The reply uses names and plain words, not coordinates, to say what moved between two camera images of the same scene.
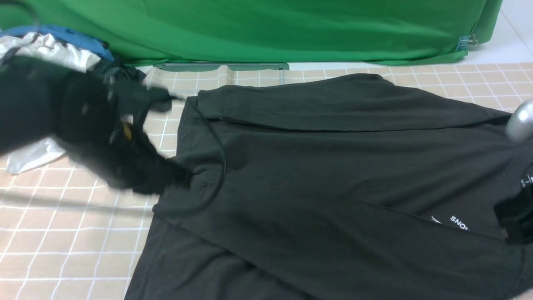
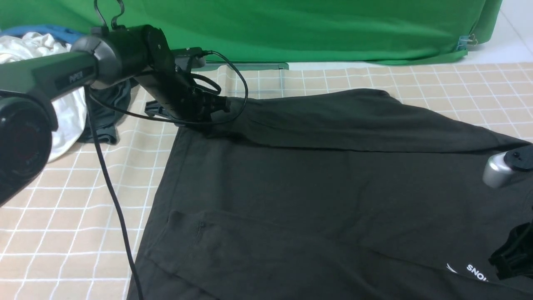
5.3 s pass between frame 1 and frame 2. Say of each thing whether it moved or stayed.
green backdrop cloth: stayed
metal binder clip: stayed
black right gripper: moved
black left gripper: moved
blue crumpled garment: stayed
